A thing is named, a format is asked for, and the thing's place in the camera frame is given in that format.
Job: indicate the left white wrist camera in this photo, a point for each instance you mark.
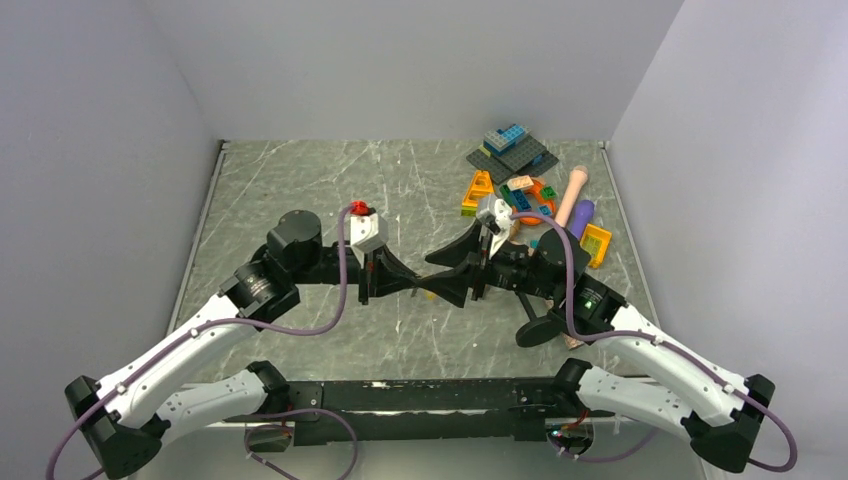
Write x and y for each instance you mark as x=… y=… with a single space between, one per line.
x=368 y=229

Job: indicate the pink toy microphone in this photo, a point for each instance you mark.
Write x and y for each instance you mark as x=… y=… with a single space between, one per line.
x=578 y=177

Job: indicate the orange ring toy with bricks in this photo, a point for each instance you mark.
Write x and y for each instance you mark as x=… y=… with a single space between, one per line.
x=538 y=197

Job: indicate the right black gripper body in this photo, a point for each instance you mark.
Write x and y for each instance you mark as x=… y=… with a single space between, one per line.
x=507 y=268

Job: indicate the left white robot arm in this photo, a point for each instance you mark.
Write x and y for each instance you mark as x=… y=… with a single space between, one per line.
x=128 y=416

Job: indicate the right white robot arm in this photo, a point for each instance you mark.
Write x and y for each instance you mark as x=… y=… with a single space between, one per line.
x=717 y=412

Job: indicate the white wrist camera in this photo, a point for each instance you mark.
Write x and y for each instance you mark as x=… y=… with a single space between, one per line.
x=368 y=229
x=494 y=215

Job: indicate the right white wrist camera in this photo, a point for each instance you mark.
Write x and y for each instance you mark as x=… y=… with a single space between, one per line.
x=494 y=215

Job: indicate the yellow window toy block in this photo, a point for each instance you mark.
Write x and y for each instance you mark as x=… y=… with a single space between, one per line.
x=595 y=241

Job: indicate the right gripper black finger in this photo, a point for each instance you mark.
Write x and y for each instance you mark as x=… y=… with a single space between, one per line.
x=458 y=250
x=450 y=285

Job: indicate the blue grey lego stack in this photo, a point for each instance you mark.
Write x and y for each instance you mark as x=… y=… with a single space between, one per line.
x=498 y=141

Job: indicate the orange triangular toy block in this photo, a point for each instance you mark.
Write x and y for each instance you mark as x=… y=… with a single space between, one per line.
x=480 y=186

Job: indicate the black microphone stand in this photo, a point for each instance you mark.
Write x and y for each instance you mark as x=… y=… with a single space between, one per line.
x=542 y=329

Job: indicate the dark grey lego baseplate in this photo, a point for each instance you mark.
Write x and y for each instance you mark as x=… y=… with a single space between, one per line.
x=529 y=157

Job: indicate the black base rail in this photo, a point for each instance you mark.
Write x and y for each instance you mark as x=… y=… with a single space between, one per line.
x=520 y=408

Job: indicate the purple toy microphone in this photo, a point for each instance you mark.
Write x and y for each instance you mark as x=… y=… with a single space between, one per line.
x=582 y=214

